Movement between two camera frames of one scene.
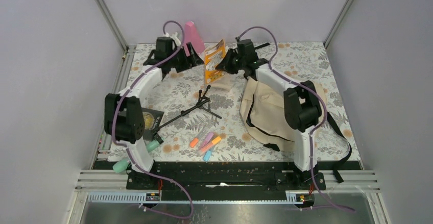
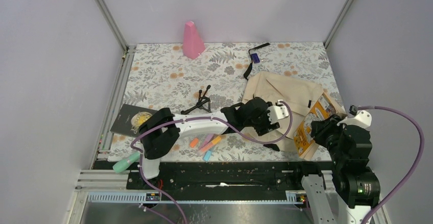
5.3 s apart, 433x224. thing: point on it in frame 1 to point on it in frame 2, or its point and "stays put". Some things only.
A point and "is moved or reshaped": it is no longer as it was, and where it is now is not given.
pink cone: (191, 35) stays put
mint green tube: (123, 164) stays put
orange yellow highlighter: (216, 140) stays put
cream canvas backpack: (264, 113) is moved or reshaped
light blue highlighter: (207, 155) stays put
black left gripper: (189, 61) to (267, 126)
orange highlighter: (194, 142) stays put
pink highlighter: (208, 139) stays put
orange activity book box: (213, 56) is moved or reshaped
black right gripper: (225, 65) to (320, 128)
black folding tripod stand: (202, 101) stays put
